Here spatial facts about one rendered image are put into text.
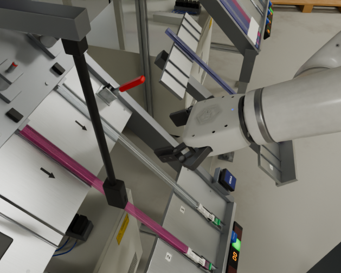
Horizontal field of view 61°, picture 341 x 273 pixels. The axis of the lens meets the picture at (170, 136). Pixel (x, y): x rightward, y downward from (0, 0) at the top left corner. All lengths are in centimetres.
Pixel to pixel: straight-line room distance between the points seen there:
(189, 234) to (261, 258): 92
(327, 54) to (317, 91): 11
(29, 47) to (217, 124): 31
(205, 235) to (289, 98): 43
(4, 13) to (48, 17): 3
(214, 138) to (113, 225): 55
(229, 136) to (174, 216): 29
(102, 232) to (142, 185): 83
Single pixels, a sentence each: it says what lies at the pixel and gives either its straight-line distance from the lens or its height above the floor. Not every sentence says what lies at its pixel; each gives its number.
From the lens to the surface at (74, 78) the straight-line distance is 59.
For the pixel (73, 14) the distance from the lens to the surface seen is 20.
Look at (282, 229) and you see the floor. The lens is 167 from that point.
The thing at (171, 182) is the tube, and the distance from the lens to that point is 65.
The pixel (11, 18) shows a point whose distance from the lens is 22.
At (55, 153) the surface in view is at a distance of 50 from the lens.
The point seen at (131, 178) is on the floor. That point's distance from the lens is 173.
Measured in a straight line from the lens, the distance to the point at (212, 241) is 75.
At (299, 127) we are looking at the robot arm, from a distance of 41.
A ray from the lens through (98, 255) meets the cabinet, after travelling 88.
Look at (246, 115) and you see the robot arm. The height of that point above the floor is 115.
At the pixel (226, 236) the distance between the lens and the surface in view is 77.
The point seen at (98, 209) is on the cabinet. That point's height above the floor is 62.
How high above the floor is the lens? 143
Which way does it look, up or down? 48 degrees down
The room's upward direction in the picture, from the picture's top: straight up
